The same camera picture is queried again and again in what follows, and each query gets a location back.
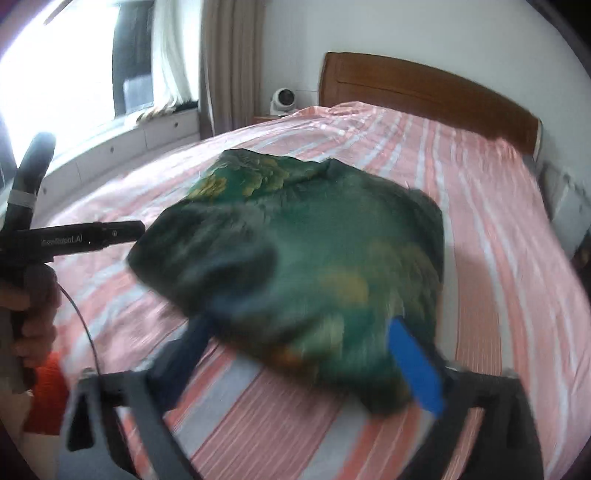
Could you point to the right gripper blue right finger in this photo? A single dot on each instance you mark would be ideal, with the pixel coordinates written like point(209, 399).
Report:
point(506, 445)

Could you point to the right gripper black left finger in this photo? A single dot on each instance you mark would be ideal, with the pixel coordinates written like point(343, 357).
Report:
point(93, 444)

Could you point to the green patterned jacket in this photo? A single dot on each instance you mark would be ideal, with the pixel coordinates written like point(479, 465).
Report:
point(302, 265)

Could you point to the person left hand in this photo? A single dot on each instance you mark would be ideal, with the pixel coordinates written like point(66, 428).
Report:
point(38, 330)

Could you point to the orange stool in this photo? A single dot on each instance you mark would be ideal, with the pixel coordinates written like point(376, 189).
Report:
point(50, 397)

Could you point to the white window bench cabinet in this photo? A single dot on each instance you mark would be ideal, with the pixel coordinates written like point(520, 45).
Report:
point(67, 181)

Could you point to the white dresser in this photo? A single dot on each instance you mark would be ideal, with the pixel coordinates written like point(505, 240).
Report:
point(568, 206)

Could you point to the sheer white curtain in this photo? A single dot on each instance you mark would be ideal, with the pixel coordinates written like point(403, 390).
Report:
point(175, 50)

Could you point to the wooden nightstand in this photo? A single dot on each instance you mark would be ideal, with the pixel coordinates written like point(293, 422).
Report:
point(264, 118)

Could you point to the beige curtain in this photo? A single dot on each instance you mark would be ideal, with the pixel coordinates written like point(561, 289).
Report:
point(229, 64)

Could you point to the white round fan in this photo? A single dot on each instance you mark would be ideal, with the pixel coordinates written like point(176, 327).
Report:
point(283, 102)

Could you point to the brown wooden headboard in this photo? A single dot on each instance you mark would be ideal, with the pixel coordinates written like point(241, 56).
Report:
point(430, 93)

